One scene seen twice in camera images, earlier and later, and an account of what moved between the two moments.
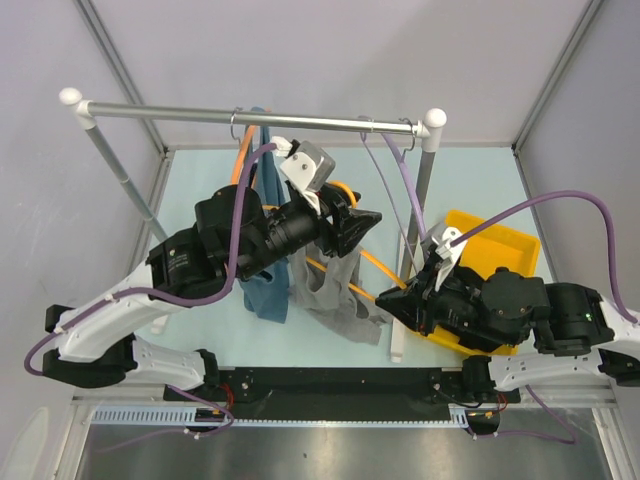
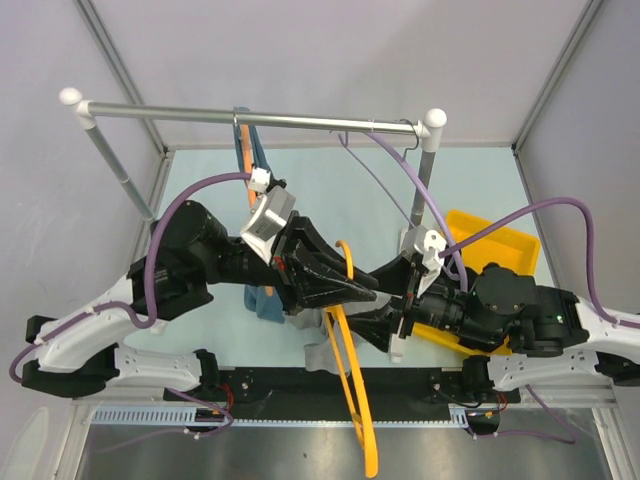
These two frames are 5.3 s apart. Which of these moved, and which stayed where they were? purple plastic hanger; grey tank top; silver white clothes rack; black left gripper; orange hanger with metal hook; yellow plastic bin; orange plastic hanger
Moved: grey tank top; purple plastic hanger; orange plastic hanger; orange hanger with metal hook; black left gripper
Stayed: yellow plastic bin; silver white clothes rack
